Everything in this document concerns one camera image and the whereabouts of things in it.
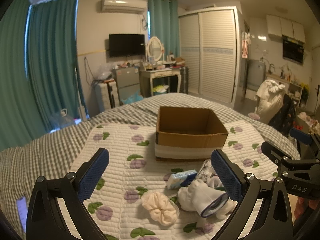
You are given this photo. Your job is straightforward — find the white suitcase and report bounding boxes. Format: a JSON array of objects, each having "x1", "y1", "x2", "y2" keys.
[{"x1": 95, "y1": 79, "x2": 120, "y2": 112}]

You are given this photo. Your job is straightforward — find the white air conditioner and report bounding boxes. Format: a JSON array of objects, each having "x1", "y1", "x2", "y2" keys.
[{"x1": 101, "y1": 0, "x2": 146, "y2": 14}]

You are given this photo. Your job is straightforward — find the white sliding wardrobe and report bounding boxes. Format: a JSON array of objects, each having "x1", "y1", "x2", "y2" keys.
[{"x1": 179, "y1": 7, "x2": 241, "y2": 107}]

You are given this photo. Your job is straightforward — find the white sock with navy cuff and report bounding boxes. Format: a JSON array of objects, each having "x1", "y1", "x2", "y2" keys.
[{"x1": 177, "y1": 179, "x2": 237, "y2": 220}]

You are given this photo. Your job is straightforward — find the floral folded cloth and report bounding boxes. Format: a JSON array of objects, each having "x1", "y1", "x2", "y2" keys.
[{"x1": 196, "y1": 159, "x2": 223, "y2": 189}]

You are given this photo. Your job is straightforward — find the small grey fridge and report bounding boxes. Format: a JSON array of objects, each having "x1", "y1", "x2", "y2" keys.
[{"x1": 113, "y1": 67, "x2": 140, "y2": 105}]

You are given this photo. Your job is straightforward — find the white quilted floral blanket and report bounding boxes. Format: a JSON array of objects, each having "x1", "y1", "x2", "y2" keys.
[{"x1": 61, "y1": 120, "x2": 277, "y2": 239}]

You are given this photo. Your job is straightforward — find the black wall television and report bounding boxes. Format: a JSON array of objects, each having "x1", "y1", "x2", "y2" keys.
[{"x1": 108, "y1": 34, "x2": 145, "y2": 57}]

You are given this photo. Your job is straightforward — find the teal curtain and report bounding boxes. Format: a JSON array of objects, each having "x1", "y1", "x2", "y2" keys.
[
  {"x1": 1, "y1": 0, "x2": 84, "y2": 150},
  {"x1": 148, "y1": 0, "x2": 180, "y2": 56}
]

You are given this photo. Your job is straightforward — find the blue white tissue packet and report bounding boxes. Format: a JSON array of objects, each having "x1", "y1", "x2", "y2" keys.
[{"x1": 166, "y1": 170, "x2": 197, "y2": 190}]

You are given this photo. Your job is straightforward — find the grey checked bed cover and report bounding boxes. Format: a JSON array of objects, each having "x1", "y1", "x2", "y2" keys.
[{"x1": 1, "y1": 93, "x2": 300, "y2": 238}]

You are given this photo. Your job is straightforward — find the black range hood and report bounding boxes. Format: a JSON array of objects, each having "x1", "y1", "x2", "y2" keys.
[{"x1": 283, "y1": 36, "x2": 304, "y2": 64}]

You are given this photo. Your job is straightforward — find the oval white vanity mirror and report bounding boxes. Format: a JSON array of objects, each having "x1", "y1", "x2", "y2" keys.
[{"x1": 146, "y1": 36, "x2": 163, "y2": 62}]

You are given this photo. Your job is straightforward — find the blue plastic bag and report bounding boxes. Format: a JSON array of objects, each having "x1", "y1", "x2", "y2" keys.
[{"x1": 121, "y1": 92, "x2": 144, "y2": 105}]

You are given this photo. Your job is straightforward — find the white upper kitchen cabinets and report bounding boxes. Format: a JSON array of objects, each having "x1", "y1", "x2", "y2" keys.
[{"x1": 266, "y1": 15, "x2": 305, "y2": 43}]

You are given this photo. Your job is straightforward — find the white dressing table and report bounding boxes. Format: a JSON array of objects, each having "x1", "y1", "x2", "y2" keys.
[{"x1": 139, "y1": 68, "x2": 182, "y2": 98}]

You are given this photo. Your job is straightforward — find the teal curtain centre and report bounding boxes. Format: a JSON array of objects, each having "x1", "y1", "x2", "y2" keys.
[{"x1": 148, "y1": 0, "x2": 180, "y2": 56}]

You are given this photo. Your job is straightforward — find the teal curtain left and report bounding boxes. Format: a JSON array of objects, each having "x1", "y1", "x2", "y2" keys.
[{"x1": 1, "y1": 0, "x2": 84, "y2": 150}]

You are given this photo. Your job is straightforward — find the cream scrunchie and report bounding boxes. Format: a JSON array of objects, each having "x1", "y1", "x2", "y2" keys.
[{"x1": 141, "y1": 192, "x2": 180, "y2": 226}]

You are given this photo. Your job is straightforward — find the clear water jug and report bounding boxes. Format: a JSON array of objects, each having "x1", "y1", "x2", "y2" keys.
[{"x1": 50, "y1": 108, "x2": 75, "y2": 129}]

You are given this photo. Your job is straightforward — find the white laundry bundle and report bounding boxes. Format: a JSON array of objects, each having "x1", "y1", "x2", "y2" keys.
[{"x1": 255, "y1": 79, "x2": 285, "y2": 124}]

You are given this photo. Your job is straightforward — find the grey washing machine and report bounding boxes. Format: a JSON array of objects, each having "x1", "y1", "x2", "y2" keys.
[{"x1": 247, "y1": 60, "x2": 266, "y2": 91}]

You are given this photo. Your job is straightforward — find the dark clothes on chair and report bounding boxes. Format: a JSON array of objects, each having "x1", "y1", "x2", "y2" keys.
[{"x1": 268, "y1": 94, "x2": 296, "y2": 137}]

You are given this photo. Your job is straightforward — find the brown cardboard box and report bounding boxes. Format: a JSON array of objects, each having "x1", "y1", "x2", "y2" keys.
[{"x1": 155, "y1": 106, "x2": 228, "y2": 161}]

